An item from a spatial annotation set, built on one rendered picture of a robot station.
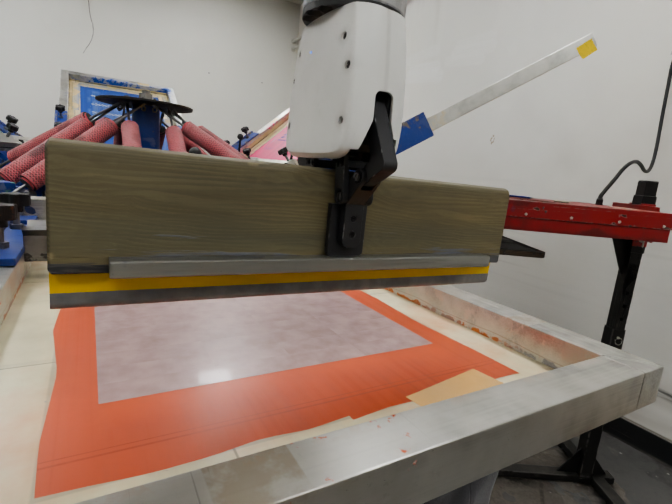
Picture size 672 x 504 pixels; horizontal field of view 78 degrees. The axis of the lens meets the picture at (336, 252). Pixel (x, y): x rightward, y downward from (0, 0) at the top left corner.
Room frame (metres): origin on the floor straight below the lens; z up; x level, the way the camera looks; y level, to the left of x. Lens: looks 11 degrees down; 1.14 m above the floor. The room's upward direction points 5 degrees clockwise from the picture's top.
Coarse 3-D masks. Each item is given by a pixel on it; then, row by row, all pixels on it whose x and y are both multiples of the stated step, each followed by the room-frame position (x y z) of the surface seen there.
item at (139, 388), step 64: (64, 320) 0.43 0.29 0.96; (128, 320) 0.45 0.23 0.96; (192, 320) 0.46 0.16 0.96; (64, 384) 0.31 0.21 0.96; (128, 384) 0.31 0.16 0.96; (192, 384) 0.32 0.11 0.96; (256, 384) 0.33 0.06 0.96; (64, 448) 0.23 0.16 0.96; (128, 448) 0.24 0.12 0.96; (192, 448) 0.24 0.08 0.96
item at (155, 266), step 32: (160, 256) 0.25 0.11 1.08; (192, 256) 0.26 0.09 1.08; (224, 256) 0.27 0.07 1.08; (256, 256) 0.28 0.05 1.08; (288, 256) 0.29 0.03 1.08; (320, 256) 0.30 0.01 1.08; (352, 256) 0.32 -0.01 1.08; (384, 256) 0.33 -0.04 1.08; (416, 256) 0.35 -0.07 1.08; (448, 256) 0.37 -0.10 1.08; (480, 256) 0.39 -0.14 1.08
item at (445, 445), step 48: (0, 288) 0.42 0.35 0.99; (432, 288) 0.58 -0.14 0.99; (528, 336) 0.45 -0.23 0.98; (576, 336) 0.43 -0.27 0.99; (528, 384) 0.31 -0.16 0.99; (576, 384) 0.31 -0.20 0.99; (624, 384) 0.33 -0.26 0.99; (336, 432) 0.22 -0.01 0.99; (384, 432) 0.23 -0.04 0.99; (432, 432) 0.23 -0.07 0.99; (480, 432) 0.24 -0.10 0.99; (528, 432) 0.27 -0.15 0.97; (576, 432) 0.30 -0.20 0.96; (192, 480) 0.18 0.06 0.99; (240, 480) 0.18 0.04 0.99; (288, 480) 0.18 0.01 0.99; (336, 480) 0.18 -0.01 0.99; (384, 480) 0.20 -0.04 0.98; (432, 480) 0.22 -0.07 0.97
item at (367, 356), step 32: (256, 320) 0.48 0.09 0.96; (288, 320) 0.49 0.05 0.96; (320, 320) 0.50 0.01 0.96; (352, 320) 0.51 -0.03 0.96; (384, 320) 0.52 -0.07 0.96; (288, 352) 0.40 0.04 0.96; (320, 352) 0.41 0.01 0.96; (352, 352) 0.41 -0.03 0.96; (384, 352) 0.42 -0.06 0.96; (416, 352) 0.43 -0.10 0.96; (448, 352) 0.44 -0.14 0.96; (320, 384) 0.34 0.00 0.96; (352, 384) 0.35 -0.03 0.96; (384, 384) 0.35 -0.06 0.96; (416, 384) 0.36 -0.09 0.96; (352, 416) 0.30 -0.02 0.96
